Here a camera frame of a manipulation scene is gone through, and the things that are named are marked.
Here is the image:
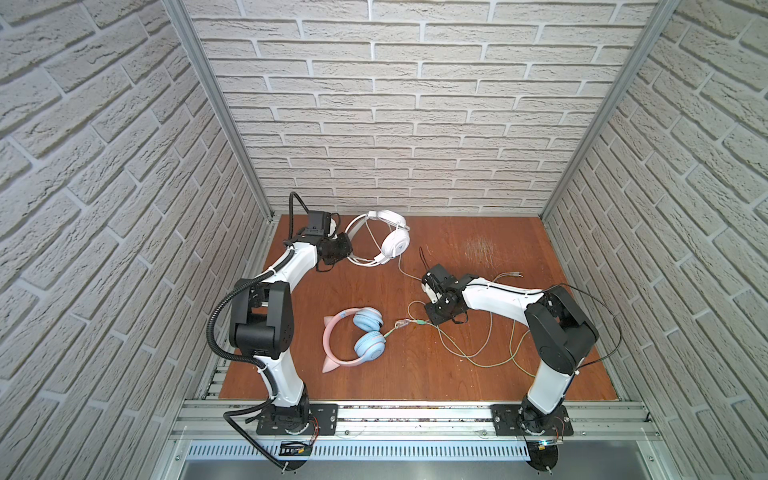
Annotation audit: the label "aluminium mounting rail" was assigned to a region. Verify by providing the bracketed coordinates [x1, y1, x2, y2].
[167, 399, 664, 443]

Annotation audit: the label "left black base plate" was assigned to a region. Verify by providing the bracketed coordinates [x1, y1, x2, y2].
[256, 403, 339, 436]

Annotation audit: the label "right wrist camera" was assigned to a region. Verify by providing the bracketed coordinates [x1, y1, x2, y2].
[421, 283, 438, 303]

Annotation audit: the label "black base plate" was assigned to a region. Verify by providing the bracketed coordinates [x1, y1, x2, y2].
[490, 403, 574, 437]
[256, 403, 339, 436]

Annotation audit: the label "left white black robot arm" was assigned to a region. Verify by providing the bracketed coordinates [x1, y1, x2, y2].
[229, 210, 352, 432]

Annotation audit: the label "white over-ear headphones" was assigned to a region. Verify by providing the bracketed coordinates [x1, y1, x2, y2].
[343, 209, 412, 268]

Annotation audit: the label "black corrugated cable conduit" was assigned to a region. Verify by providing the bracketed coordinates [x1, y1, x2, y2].
[205, 191, 313, 472]

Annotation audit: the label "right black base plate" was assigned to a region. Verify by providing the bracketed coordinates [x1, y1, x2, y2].
[490, 403, 574, 437]

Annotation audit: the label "white perforated vent strip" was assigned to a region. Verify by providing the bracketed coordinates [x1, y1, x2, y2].
[186, 440, 530, 461]

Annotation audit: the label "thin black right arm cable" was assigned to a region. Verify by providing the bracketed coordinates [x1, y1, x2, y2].
[418, 245, 624, 372]

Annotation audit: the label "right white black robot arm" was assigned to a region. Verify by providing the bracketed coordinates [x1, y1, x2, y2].
[421, 264, 599, 433]

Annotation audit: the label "pink blue cat-ear headphones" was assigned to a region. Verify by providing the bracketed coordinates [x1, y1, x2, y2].
[321, 306, 388, 374]

